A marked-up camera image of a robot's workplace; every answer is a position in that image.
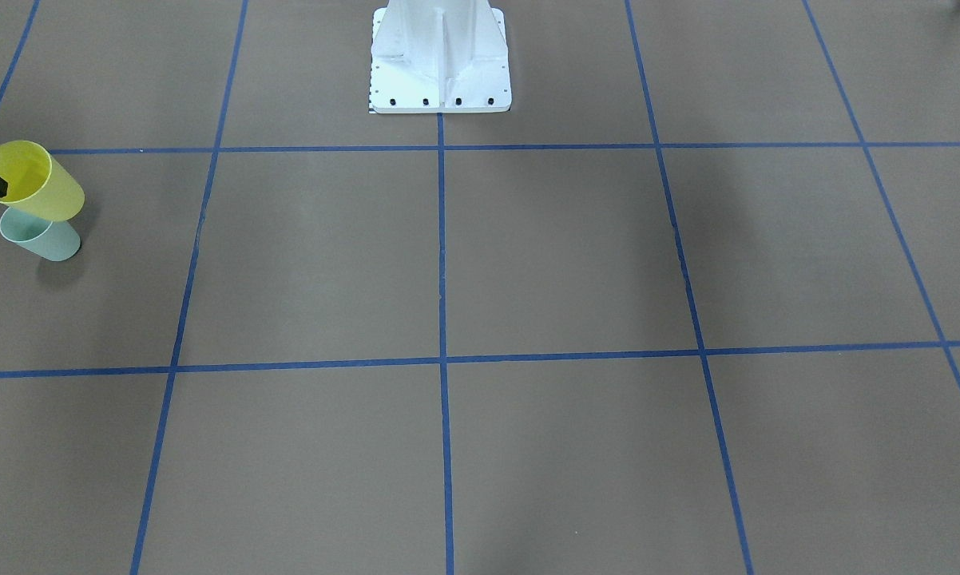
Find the yellow plastic cup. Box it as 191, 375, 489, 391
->
0, 141, 85, 222

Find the light green plastic cup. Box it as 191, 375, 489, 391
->
0, 208, 81, 262

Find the white camera mast pedestal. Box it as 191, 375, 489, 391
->
368, 1, 513, 114

